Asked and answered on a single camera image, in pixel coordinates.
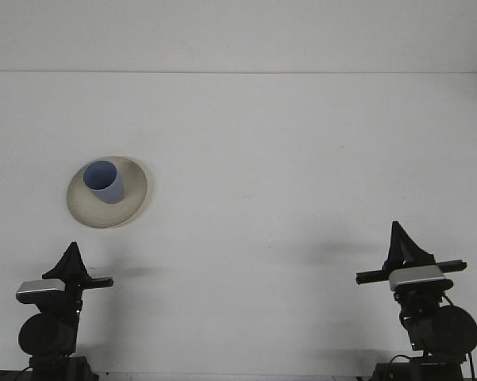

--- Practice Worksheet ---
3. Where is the pale blue cup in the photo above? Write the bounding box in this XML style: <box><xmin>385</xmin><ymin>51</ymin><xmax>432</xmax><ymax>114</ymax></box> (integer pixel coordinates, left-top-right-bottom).
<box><xmin>83</xmin><ymin>160</ymin><xmax>124</xmax><ymax>206</ymax></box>

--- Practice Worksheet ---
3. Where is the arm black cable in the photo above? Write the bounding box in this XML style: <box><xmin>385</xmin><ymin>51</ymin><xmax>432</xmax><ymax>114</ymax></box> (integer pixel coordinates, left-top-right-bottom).
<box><xmin>387</xmin><ymin>293</ymin><xmax>476</xmax><ymax>381</ymax></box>

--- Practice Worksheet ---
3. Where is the pale round plate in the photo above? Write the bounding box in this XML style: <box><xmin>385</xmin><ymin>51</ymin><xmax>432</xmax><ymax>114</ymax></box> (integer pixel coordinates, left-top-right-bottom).
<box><xmin>66</xmin><ymin>155</ymin><xmax>150</xmax><ymax>230</ymax></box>

